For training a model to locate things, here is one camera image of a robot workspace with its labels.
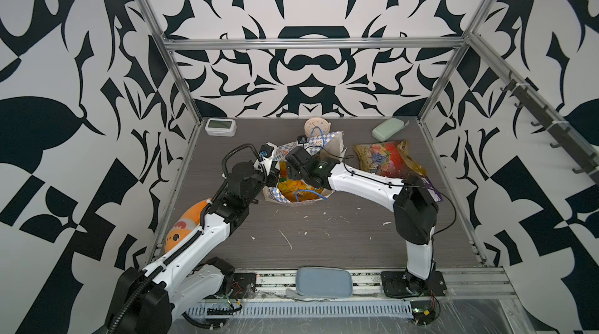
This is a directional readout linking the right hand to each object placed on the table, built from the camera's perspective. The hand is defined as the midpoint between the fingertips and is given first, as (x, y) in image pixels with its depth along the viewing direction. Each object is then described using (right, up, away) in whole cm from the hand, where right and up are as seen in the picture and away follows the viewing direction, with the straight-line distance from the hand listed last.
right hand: (299, 162), depth 88 cm
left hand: (-7, +4, -12) cm, 14 cm away
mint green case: (+43, +14, +26) cm, 52 cm away
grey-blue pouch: (+7, -35, -15) cm, 39 cm away
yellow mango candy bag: (-1, -11, +1) cm, 11 cm away
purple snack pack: (+53, -11, +6) cm, 54 cm away
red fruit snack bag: (+35, +1, +11) cm, 37 cm away
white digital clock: (-37, +15, +24) cm, 47 cm away
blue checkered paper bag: (+11, +7, -8) cm, 15 cm away
